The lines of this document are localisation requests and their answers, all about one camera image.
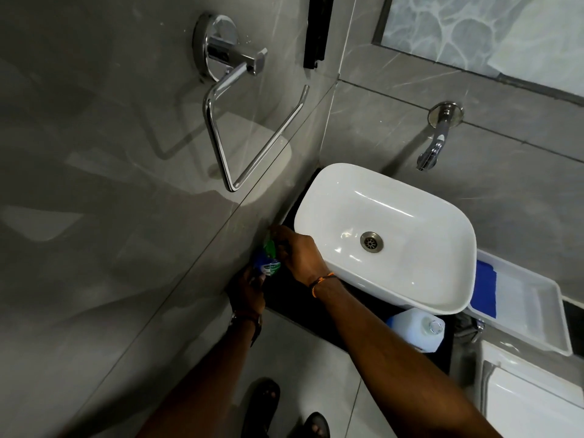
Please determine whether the person's right hand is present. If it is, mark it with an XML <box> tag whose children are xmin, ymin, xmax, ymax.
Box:
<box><xmin>271</xmin><ymin>224</ymin><xmax>337</xmax><ymax>288</ymax></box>

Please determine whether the white toilet tank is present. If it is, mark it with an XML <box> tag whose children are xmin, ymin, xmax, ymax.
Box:
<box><xmin>478</xmin><ymin>341</ymin><xmax>584</xmax><ymax>438</ymax></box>

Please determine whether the metal sink drain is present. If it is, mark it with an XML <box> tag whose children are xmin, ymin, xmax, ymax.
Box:
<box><xmin>360</xmin><ymin>231</ymin><xmax>384</xmax><ymax>253</ymax></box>

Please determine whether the blue cloth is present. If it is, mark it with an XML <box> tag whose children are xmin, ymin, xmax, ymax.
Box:
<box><xmin>474</xmin><ymin>260</ymin><xmax>498</xmax><ymax>320</ymax></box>

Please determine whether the person's left hand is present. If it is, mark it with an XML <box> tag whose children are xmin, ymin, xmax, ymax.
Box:
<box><xmin>229</xmin><ymin>264</ymin><xmax>267</xmax><ymax>315</ymax></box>

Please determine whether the white plastic jug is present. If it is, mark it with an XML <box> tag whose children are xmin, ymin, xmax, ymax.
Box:
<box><xmin>384</xmin><ymin>307</ymin><xmax>446</xmax><ymax>354</ymax></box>

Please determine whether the person's left forearm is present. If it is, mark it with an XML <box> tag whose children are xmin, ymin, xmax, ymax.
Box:
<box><xmin>136</xmin><ymin>315</ymin><xmax>263</xmax><ymax>438</ymax></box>

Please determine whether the orange and black thread bracelet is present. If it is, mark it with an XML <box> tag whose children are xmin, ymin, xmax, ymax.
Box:
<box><xmin>309</xmin><ymin>273</ymin><xmax>338</xmax><ymax>298</ymax></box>

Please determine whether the patterned glass window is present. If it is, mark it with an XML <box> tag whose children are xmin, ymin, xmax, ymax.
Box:
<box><xmin>371</xmin><ymin>0</ymin><xmax>584</xmax><ymax>99</ymax></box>

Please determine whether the chrome wall faucet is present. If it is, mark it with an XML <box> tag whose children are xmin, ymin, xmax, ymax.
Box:
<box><xmin>415</xmin><ymin>101</ymin><xmax>465</xmax><ymax>172</ymax></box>

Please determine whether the white ceramic sink basin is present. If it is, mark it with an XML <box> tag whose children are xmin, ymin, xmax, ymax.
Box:
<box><xmin>293</xmin><ymin>162</ymin><xmax>478</xmax><ymax>315</ymax></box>

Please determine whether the person's right forearm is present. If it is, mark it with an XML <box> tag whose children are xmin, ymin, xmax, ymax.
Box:
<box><xmin>312</xmin><ymin>276</ymin><xmax>503</xmax><ymax>438</ymax></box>

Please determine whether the black sandal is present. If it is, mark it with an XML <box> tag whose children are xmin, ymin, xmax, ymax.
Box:
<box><xmin>301</xmin><ymin>411</ymin><xmax>331</xmax><ymax>438</ymax></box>
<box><xmin>237</xmin><ymin>378</ymin><xmax>282</xmax><ymax>438</ymax></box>

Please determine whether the dark wristwatch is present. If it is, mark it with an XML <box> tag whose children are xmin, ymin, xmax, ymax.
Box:
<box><xmin>228</xmin><ymin>310</ymin><xmax>263</xmax><ymax>347</ymax></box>

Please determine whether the chrome water valve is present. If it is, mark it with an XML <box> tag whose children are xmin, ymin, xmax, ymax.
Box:
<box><xmin>455</xmin><ymin>314</ymin><xmax>485</xmax><ymax>345</ymax></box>

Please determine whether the white plastic tray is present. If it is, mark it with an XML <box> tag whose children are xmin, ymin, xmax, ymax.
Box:
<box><xmin>467</xmin><ymin>249</ymin><xmax>574</xmax><ymax>357</ymax></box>

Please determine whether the blue bottle with green cap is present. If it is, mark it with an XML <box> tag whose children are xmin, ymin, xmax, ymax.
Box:
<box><xmin>253</xmin><ymin>233</ymin><xmax>284</xmax><ymax>281</ymax></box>

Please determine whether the chrome towel ring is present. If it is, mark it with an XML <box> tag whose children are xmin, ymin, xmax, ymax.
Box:
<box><xmin>192</xmin><ymin>12</ymin><xmax>311</xmax><ymax>193</ymax></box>

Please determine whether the black wall bracket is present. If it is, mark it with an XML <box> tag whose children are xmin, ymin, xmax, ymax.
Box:
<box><xmin>303</xmin><ymin>0</ymin><xmax>336</xmax><ymax>70</ymax></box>

